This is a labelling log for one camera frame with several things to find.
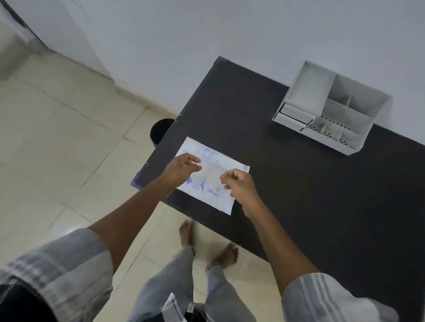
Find person's left hand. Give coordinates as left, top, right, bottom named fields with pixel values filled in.
left=162, top=153, right=202, bottom=192

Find person's right hand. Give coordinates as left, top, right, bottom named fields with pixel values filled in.
left=220, top=168, right=263, bottom=218

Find white glove packet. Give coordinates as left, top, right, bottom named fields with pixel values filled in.
left=175, top=136, right=250, bottom=216

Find grey organizer drawer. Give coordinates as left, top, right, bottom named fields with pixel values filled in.
left=273, top=112, right=308, bottom=132
left=280, top=103, right=321, bottom=125

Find grey desk organizer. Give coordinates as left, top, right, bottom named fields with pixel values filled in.
left=272, top=60, right=394, bottom=156

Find person's right forearm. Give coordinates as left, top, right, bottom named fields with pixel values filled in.
left=241, top=202, right=321, bottom=297

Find person's left forearm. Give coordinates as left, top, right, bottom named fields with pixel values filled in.
left=87, top=175, right=175, bottom=276

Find person's left foot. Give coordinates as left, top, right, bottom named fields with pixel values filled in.
left=179, top=220, right=195, bottom=247

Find person's foot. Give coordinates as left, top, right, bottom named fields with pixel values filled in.
left=179, top=220, right=195, bottom=247
left=212, top=242, right=239, bottom=270

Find person's right foot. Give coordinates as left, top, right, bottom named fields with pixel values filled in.
left=212, top=242, right=239, bottom=270

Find black trash bin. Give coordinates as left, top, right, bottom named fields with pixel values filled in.
left=150, top=118, right=176, bottom=148

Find grey trousers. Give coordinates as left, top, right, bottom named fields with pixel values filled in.
left=127, top=245, right=256, bottom=322

